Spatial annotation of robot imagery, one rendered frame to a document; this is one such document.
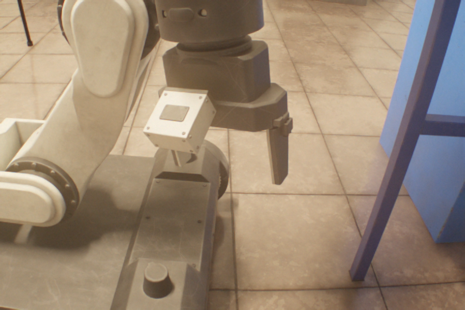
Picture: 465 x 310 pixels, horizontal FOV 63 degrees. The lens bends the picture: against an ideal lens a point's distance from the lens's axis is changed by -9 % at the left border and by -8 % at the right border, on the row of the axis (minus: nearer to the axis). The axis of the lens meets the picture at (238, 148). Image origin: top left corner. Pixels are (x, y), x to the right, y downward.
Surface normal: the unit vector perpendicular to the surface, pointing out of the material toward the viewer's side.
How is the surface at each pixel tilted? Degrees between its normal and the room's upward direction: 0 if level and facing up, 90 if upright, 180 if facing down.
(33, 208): 90
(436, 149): 90
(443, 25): 90
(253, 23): 80
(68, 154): 90
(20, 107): 0
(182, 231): 0
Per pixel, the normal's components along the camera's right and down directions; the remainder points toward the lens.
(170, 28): -0.66, 0.41
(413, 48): -1.00, -0.04
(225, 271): 0.07, -0.83
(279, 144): 0.89, 0.14
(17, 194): -0.03, 0.56
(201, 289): 0.76, -0.53
